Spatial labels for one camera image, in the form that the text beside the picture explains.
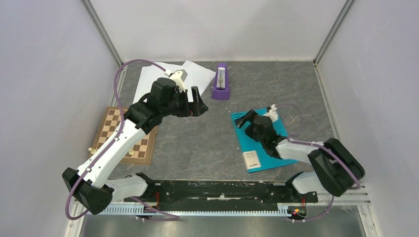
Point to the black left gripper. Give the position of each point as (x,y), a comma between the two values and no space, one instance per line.
(198,106)

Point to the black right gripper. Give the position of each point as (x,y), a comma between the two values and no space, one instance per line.
(249,116)

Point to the white paper sheets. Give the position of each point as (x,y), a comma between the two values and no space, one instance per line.
(197,76)

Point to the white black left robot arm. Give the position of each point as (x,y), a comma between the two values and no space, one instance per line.
(90,185)

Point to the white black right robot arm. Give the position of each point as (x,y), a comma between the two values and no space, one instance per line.
(335,169)

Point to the purple metronome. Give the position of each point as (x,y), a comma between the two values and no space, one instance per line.
(220,89)

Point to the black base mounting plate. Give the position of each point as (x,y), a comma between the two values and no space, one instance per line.
(193,195)

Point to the white chess pawn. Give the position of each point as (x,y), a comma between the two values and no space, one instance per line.
(92,150)

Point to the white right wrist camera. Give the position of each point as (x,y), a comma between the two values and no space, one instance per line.
(271,112)

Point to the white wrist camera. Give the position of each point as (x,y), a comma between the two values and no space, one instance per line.
(178,77)
(271,112)

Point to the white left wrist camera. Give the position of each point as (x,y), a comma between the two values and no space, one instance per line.
(178,77)

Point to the aluminium frame rail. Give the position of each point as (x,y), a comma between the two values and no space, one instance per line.
(141,208)

